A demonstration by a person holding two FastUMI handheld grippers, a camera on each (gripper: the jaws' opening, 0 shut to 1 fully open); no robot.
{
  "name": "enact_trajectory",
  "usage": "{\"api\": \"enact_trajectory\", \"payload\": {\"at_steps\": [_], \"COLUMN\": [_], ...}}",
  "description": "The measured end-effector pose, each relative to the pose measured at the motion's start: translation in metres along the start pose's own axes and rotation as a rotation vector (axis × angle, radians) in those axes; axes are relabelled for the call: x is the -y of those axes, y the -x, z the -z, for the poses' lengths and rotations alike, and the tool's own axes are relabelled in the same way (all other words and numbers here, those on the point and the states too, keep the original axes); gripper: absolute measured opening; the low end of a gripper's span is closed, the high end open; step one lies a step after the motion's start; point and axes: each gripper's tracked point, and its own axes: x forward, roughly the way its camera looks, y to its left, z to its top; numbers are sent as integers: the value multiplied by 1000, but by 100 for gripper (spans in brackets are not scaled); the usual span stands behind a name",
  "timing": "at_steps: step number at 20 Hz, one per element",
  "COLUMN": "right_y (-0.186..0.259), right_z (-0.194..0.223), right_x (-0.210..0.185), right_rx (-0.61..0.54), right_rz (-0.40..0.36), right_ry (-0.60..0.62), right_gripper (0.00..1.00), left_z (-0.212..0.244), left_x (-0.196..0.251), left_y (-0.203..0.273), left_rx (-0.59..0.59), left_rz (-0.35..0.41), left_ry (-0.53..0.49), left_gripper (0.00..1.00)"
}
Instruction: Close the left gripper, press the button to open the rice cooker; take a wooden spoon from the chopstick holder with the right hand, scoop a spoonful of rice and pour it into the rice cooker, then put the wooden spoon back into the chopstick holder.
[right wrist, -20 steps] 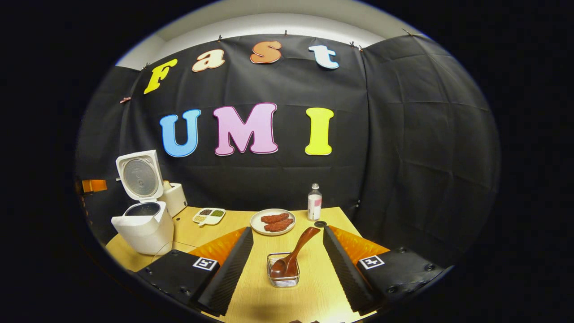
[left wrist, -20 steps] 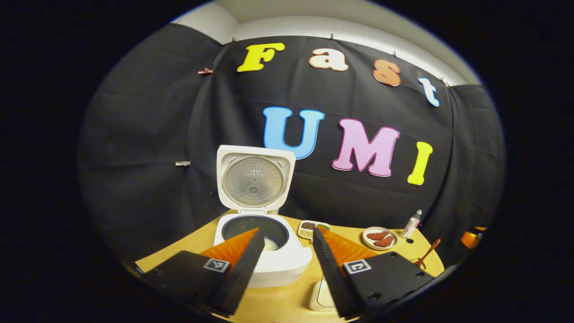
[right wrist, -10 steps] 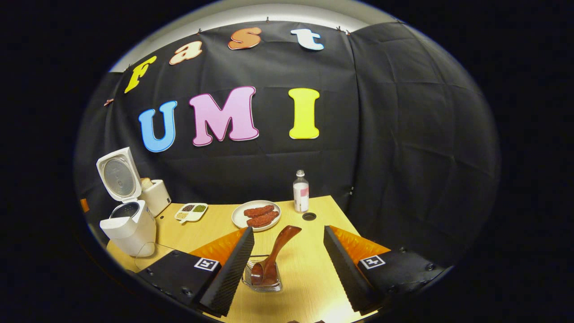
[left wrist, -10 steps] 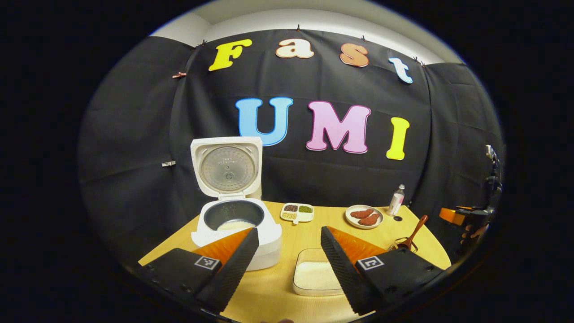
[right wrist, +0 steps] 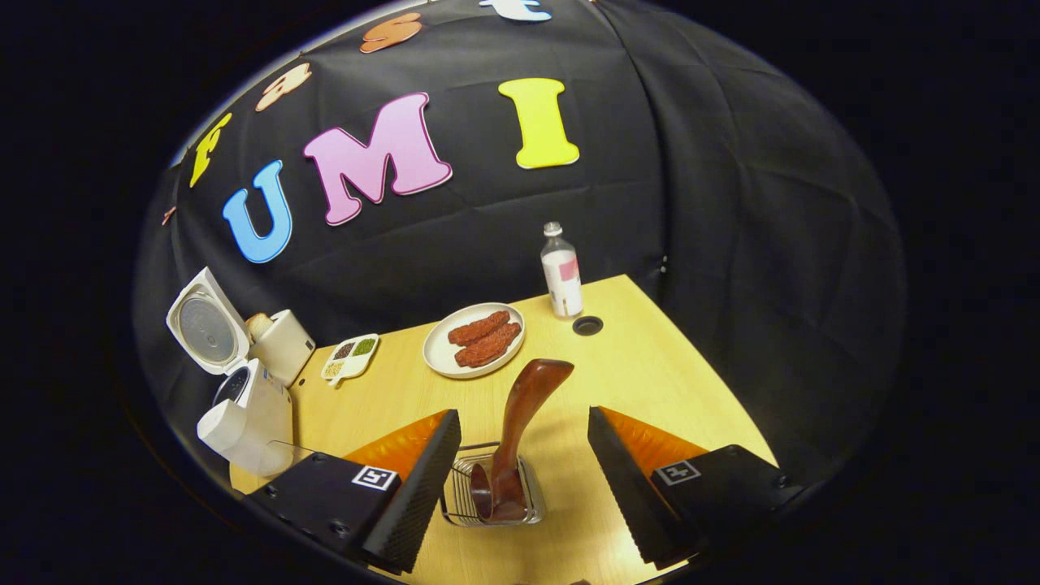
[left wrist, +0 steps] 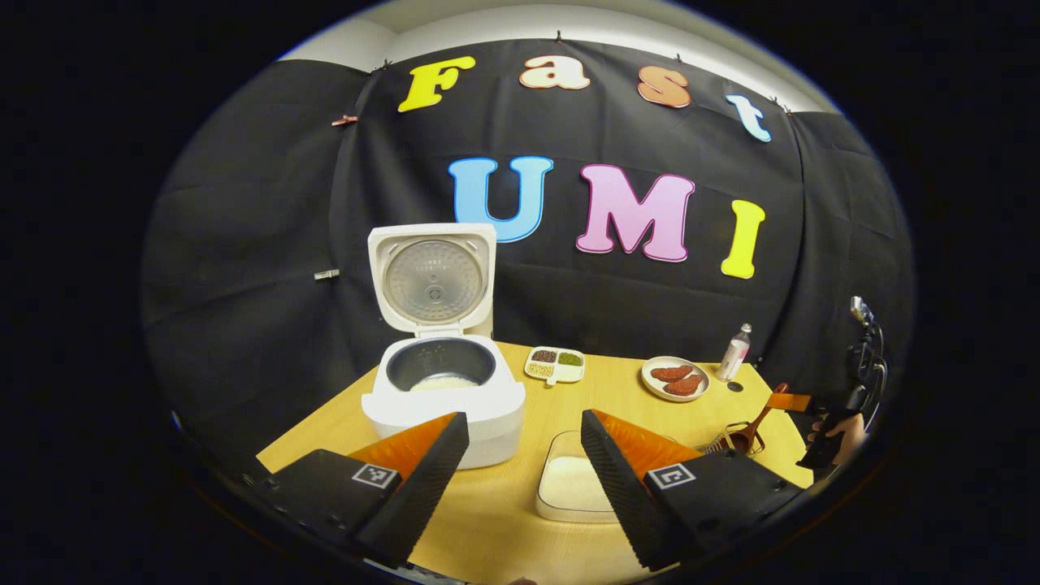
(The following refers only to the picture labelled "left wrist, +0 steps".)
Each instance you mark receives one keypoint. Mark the white divided bean dish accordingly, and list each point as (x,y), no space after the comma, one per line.
(555,375)

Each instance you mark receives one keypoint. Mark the small clear bottle pink label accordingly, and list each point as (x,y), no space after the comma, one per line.
(734,357)

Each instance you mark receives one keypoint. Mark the red clip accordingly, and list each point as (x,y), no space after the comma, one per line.
(344,120)

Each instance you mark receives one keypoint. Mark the brown wooden spoon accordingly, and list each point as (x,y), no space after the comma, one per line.
(741,440)

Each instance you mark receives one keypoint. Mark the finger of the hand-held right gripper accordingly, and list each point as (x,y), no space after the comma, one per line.
(790,401)

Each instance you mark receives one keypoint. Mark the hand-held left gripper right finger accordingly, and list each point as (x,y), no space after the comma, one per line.
(621,496)

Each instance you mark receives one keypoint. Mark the white rice cooker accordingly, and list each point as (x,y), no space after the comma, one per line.
(504,414)

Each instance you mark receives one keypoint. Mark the black backdrop cloth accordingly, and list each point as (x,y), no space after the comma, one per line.
(244,244)

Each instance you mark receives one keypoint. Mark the white round plate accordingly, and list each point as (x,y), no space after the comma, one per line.
(650,386)

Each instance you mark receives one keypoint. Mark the red-brown meat piece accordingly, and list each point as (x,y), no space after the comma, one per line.
(684,386)
(670,374)

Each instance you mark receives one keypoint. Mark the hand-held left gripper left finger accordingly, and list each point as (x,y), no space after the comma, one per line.
(422,496)

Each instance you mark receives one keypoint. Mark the clear plastic box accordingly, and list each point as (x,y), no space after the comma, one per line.
(546,504)

